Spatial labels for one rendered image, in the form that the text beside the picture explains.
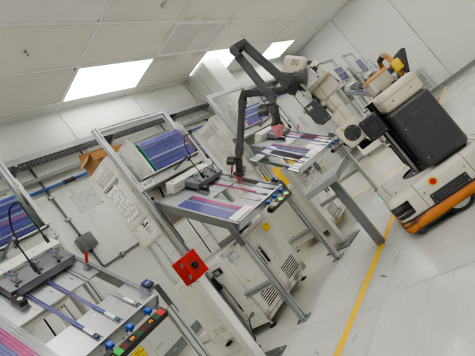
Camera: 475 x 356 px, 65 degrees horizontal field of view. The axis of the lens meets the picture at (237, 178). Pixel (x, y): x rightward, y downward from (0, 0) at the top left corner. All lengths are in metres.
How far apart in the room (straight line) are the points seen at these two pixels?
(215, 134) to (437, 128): 2.36
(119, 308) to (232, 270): 1.00
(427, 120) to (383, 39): 7.70
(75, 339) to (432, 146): 2.06
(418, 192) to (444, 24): 7.72
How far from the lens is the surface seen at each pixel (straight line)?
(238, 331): 2.28
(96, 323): 1.83
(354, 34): 10.16
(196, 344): 1.94
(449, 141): 2.42
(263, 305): 2.70
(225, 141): 4.00
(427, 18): 9.89
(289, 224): 4.00
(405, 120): 2.37
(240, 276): 2.65
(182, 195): 2.84
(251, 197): 2.74
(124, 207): 3.02
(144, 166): 2.85
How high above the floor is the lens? 0.83
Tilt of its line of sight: 3 degrees up
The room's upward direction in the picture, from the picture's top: 38 degrees counter-clockwise
